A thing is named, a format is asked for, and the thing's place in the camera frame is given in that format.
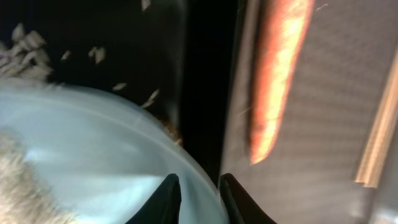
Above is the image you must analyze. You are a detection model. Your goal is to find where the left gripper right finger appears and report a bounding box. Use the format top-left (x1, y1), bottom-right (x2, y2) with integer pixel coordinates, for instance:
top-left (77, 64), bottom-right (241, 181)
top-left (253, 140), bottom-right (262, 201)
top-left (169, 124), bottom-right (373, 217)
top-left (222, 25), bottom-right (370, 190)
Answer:
top-left (219, 173), bottom-right (276, 224)

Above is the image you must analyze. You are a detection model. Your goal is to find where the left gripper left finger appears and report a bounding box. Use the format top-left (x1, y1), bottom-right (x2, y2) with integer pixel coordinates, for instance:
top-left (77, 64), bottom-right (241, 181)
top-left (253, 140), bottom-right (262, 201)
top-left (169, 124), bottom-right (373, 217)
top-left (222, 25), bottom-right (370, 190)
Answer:
top-left (126, 174), bottom-right (182, 224)

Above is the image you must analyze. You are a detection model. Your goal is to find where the light blue rice bowl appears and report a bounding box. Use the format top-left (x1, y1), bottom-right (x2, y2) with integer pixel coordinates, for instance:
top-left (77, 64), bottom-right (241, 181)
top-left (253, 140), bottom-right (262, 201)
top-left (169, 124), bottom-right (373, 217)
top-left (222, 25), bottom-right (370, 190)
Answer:
top-left (1, 84), bottom-right (229, 223)

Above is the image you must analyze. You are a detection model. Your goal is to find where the black waste tray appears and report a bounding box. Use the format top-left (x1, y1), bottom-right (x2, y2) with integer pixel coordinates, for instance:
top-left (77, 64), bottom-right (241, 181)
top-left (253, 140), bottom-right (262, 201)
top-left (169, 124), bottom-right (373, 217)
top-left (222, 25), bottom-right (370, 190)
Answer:
top-left (1, 0), bottom-right (243, 182)

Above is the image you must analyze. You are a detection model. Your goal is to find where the wooden chopstick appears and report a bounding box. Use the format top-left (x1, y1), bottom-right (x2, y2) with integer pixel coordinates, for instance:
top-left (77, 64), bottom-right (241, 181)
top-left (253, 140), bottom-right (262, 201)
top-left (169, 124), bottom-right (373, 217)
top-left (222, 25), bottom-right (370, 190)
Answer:
top-left (354, 57), bottom-right (397, 188)

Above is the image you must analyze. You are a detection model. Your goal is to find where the orange carrot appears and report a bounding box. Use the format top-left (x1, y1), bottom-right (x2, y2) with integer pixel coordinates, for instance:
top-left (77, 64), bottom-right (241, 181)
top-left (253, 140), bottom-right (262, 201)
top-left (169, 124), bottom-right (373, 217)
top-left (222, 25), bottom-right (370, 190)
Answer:
top-left (249, 0), bottom-right (314, 164)

